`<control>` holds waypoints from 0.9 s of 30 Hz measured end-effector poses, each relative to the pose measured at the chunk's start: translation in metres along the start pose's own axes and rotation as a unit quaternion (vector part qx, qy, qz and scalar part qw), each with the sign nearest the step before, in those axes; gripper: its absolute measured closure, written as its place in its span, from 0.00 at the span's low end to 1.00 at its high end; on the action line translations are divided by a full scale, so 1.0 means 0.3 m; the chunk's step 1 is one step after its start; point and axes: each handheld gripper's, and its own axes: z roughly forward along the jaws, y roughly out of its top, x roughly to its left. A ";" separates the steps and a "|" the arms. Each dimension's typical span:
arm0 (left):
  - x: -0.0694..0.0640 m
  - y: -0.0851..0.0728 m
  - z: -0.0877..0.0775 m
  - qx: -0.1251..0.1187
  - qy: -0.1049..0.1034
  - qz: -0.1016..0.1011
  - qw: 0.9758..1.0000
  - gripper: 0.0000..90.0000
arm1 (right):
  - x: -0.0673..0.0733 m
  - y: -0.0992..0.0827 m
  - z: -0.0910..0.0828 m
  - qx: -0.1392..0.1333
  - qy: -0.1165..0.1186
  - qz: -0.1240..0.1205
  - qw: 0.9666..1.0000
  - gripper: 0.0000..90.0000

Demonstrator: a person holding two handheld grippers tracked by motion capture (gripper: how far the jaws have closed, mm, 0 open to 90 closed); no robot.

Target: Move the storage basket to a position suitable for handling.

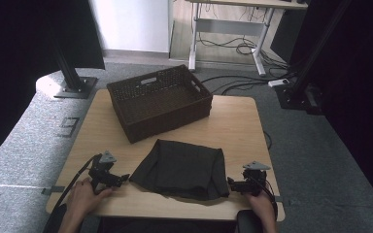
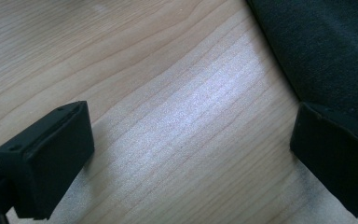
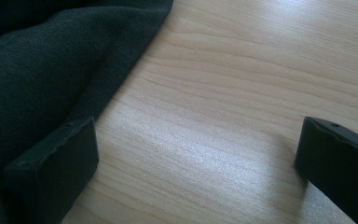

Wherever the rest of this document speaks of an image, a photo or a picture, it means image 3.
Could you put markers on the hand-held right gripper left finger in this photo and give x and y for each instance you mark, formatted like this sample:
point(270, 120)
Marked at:
point(52, 168)

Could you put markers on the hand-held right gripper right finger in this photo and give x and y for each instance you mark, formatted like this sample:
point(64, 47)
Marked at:
point(338, 165)

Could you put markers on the dark cloth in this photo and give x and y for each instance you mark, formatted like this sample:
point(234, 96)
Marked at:
point(43, 71)

